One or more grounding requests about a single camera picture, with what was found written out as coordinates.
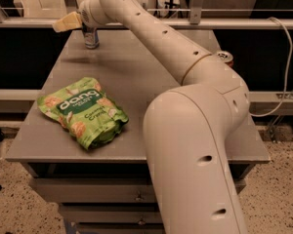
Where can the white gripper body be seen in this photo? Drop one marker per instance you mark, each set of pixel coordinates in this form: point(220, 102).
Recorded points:
point(89, 14)

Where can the metal guard railing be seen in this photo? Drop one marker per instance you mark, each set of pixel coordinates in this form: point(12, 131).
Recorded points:
point(43, 13)

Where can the orange coca-cola can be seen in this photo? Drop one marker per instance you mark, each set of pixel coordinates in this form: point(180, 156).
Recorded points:
point(225, 57)

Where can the grey drawer cabinet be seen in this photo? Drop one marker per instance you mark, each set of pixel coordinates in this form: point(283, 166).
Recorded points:
point(123, 148)

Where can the green dang chips bag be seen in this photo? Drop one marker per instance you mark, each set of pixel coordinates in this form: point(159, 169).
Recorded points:
point(86, 112)

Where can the blue silver redbull can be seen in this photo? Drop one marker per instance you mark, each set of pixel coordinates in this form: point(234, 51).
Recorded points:
point(91, 37)

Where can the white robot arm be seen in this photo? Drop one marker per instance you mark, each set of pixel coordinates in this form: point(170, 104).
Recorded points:
point(185, 128)

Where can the grey top drawer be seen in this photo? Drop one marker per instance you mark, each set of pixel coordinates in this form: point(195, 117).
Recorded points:
point(94, 190)

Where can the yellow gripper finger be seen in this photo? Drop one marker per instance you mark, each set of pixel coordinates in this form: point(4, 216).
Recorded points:
point(69, 22)

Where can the grey drawer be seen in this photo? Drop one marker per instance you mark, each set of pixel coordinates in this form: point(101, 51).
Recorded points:
point(94, 190)
point(126, 213)

